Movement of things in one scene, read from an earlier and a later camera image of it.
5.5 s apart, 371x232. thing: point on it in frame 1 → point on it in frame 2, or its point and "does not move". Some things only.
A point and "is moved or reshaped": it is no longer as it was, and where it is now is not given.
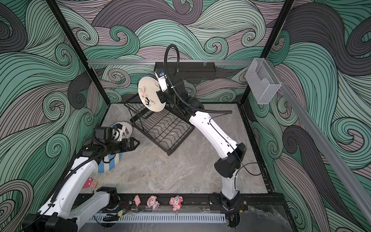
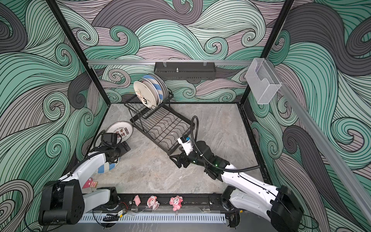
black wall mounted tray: (192, 70) does not move
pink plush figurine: (176, 202) does not move
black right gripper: (165, 97) → (179, 157)
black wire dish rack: (166, 129) does not move
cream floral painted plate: (147, 89) is moved or reshaped
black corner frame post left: (57, 15) does not move
